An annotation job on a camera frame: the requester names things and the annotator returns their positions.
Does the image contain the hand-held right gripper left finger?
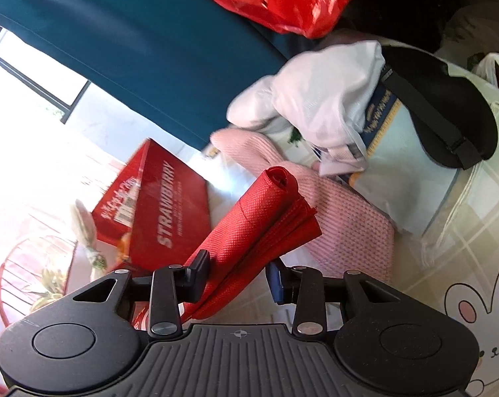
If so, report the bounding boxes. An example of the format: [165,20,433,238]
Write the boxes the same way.
[73,250,211,337]

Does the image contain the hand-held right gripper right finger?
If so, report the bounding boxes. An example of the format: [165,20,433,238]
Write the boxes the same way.
[265,260,399,337]

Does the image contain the red non-woven bag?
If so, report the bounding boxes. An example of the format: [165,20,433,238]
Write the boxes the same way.
[179,166,321,321]

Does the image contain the red cardboard box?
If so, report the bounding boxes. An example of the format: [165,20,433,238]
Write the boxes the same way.
[91,138,212,271]

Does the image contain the pink knitted cloth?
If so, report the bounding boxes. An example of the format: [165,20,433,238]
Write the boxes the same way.
[211,129,395,282]

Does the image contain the white cloth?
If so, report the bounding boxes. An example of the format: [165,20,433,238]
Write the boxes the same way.
[226,40,386,176]

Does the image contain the black eye mask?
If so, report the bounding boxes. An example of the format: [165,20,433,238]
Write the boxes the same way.
[379,45,498,170]

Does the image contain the white pouch with blue label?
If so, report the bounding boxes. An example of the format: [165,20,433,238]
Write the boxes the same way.
[316,78,482,265]

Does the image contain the checked bunny tablecloth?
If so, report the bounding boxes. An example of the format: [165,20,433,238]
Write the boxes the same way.
[65,37,499,397]

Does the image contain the blue curtain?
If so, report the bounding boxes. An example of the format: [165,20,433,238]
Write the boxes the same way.
[0,0,316,150]

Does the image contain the window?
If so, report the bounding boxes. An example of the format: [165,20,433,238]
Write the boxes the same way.
[0,21,95,127]

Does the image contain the red plastic bag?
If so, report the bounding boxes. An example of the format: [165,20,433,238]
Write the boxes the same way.
[210,0,374,40]

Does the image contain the crumpled white plastic bag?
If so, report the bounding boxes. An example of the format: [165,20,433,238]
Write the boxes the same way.
[471,52,499,92]

